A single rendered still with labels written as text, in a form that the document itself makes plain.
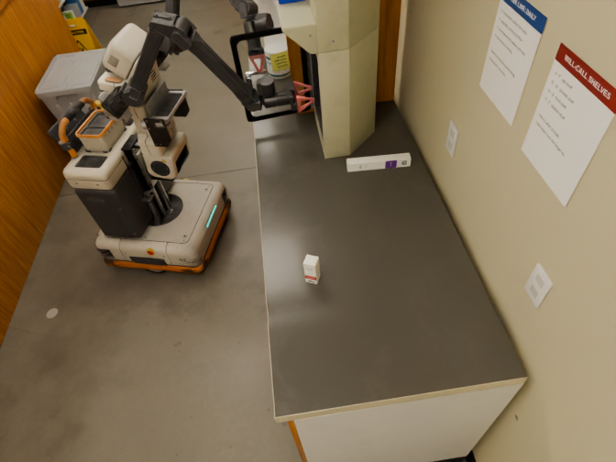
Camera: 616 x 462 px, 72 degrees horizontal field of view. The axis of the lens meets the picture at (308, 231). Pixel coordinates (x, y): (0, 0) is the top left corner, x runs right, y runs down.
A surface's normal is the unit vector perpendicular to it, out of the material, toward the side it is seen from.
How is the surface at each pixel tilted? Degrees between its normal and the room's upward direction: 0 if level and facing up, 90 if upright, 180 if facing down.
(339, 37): 90
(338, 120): 90
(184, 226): 0
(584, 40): 90
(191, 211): 0
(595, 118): 90
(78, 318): 0
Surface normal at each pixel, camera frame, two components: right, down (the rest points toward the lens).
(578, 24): -0.99, 0.15
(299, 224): -0.08, -0.66
